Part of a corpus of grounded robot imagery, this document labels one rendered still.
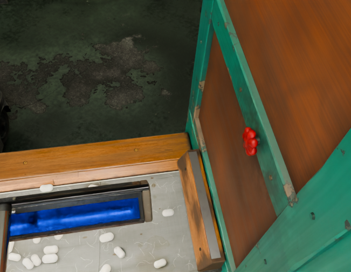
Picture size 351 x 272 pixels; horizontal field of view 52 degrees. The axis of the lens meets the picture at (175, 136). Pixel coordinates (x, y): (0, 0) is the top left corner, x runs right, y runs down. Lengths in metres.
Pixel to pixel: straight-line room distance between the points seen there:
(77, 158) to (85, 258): 0.28
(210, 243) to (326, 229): 0.49
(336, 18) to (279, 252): 0.32
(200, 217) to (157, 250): 0.16
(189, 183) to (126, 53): 1.59
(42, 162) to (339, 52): 0.88
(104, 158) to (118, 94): 1.16
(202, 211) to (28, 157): 0.53
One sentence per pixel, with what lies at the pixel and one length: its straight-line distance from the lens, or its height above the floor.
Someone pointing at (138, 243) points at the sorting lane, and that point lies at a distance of 0.99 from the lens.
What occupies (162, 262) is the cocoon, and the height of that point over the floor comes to 0.76.
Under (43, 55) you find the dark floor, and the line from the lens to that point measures 2.50.
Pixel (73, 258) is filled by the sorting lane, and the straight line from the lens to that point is 1.00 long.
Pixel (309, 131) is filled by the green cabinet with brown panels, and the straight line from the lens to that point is 0.44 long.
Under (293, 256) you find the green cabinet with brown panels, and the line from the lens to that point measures 0.51.
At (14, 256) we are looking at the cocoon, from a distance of 1.02.
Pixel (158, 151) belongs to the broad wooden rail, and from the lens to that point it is 1.07.
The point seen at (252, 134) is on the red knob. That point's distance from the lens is 0.53.
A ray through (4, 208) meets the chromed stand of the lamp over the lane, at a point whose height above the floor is 1.12.
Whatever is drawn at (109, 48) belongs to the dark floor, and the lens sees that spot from 2.47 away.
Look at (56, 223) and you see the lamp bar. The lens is 0.67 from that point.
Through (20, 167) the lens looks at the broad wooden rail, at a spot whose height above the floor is 0.76.
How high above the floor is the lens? 1.69
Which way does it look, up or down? 57 degrees down
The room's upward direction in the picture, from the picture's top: 5 degrees clockwise
